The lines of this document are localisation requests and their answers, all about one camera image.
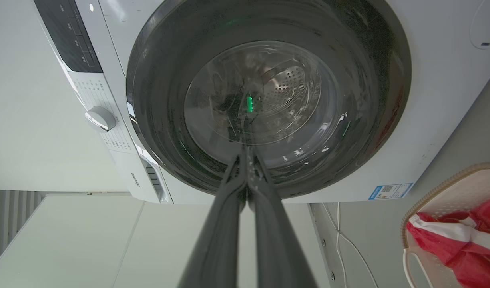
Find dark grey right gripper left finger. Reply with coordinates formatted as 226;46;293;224
177;149;247;288

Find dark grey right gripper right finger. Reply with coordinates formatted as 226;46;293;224
247;147;318;288

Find beige perforated laundry basket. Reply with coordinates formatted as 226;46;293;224
401;162;490;288

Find blue energy label sticker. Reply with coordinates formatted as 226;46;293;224
368;183;413;200

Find dark round washing machine door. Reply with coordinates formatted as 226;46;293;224
126;0;412;200

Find silver washing machine dial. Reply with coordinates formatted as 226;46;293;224
84;106;117;133

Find red and white garment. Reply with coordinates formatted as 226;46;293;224
406;196;490;288

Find white front-load washing machine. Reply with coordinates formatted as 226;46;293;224
33;0;490;204

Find white power cable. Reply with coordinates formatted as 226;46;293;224
322;202;379;288

